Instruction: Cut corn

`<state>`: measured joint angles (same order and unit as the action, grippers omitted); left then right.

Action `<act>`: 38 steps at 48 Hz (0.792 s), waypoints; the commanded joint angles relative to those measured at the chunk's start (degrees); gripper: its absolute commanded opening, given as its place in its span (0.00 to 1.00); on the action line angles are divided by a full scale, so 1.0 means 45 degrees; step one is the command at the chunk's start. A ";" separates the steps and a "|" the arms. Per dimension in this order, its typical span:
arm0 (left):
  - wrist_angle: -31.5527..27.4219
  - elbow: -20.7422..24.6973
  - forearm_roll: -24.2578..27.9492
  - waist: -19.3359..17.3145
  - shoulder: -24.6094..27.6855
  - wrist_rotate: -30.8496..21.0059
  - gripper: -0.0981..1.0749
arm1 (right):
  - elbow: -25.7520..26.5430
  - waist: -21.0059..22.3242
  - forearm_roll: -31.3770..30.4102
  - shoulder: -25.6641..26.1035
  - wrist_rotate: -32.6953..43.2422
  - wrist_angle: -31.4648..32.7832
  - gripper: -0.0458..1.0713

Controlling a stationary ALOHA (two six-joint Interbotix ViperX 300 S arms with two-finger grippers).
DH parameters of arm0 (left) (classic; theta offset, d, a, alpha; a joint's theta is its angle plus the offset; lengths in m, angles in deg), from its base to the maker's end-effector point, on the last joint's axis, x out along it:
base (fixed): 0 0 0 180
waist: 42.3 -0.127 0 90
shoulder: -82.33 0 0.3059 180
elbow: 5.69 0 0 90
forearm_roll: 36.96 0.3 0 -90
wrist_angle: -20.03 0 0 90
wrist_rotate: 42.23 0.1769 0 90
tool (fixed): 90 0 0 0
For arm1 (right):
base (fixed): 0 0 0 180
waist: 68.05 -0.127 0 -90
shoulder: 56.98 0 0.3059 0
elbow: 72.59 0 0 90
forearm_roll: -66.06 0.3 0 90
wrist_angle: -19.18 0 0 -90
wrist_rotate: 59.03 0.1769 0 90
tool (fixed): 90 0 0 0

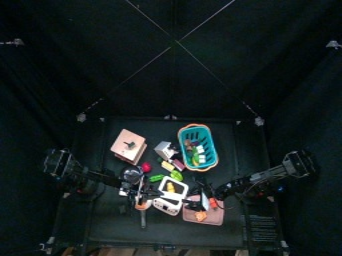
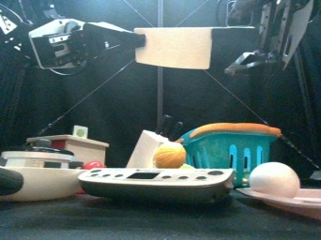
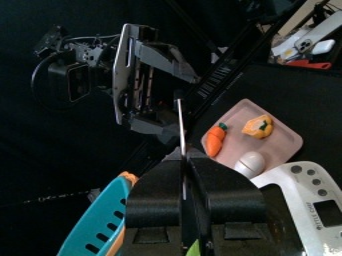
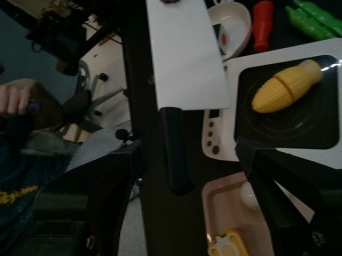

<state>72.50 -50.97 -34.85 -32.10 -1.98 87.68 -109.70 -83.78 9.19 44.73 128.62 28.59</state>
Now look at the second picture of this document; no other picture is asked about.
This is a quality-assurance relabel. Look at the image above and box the small white block green dot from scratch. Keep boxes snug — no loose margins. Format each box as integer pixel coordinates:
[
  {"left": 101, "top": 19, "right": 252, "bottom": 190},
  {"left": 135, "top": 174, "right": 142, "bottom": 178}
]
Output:
[{"left": 71, "top": 125, "right": 90, "bottom": 139}]

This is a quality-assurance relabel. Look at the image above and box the wooden block with white side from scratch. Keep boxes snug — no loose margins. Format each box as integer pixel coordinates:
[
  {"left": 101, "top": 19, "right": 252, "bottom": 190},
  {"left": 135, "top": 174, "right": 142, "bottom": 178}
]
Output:
[{"left": 26, "top": 134, "right": 111, "bottom": 165}]

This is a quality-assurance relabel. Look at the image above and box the white toy pot dark lid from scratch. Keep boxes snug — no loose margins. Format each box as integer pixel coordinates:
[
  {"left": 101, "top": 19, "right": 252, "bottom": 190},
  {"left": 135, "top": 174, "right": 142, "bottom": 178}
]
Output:
[{"left": 0, "top": 139, "right": 86, "bottom": 170}]

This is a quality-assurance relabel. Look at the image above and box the white toy egg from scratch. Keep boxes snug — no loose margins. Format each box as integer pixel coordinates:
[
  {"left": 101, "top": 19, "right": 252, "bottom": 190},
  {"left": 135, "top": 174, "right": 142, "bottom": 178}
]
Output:
[{"left": 249, "top": 161, "right": 303, "bottom": 199}]

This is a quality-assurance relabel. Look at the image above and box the red round toy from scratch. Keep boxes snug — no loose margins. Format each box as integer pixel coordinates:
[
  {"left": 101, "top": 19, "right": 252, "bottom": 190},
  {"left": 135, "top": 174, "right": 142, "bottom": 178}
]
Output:
[{"left": 82, "top": 160, "right": 107, "bottom": 171}]

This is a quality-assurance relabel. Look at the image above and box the white bowl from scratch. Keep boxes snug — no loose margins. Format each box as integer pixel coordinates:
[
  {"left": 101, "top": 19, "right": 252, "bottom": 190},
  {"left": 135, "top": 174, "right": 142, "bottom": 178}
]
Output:
[{"left": 0, "top": 166, "right": 91, "bottom": 203}]

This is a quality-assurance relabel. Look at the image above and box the dark round toy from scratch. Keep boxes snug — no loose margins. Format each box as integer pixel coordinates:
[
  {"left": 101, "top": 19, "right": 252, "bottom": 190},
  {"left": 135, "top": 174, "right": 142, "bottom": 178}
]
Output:
[{"left": 0, "top": 167, "right": 26, "bottom": 197}]

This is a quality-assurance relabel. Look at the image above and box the pink tray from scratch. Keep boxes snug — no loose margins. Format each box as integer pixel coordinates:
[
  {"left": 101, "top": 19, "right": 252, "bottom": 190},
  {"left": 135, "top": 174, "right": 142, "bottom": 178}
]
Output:
[{"left": 234, "top": 187, "right": 321, "bottom": 221}]

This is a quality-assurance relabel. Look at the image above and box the white cable loop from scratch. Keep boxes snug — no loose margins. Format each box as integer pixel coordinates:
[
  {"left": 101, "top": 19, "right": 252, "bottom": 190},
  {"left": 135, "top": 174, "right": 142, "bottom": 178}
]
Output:
[{"left": 50, "top": 59, "right": 91, "bottom": 77}]

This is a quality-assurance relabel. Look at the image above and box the thin diagonal brace wire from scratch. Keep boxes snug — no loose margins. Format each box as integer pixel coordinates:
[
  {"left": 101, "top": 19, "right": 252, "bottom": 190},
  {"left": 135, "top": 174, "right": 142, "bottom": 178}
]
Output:
[
  {"left": 34, "top": 0, "right": 212, "bottom": 138},
  {"left": 122, "top": 0, "right": 321, "bottom": 172}
]

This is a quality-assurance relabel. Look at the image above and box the grey vertical frame pole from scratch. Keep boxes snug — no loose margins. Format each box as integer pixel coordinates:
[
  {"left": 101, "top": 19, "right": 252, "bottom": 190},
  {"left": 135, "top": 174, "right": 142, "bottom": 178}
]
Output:
[{"left": 157, "top": 0, "right": 165, "bottom": 128}]

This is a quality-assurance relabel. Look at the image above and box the black knife handle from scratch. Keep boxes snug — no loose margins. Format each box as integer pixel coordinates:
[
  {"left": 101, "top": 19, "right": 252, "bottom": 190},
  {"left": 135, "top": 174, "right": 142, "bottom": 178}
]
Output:
[{"left": 168, "top": 121, "right": 186, "bottom": 143}]

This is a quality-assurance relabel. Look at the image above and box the teal basket orange handle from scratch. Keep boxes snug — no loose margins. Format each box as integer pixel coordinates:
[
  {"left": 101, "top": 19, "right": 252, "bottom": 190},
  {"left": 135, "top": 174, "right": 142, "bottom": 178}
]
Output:
[{"left": 174, "top": 122, "right": 284, "bottom": 188}]

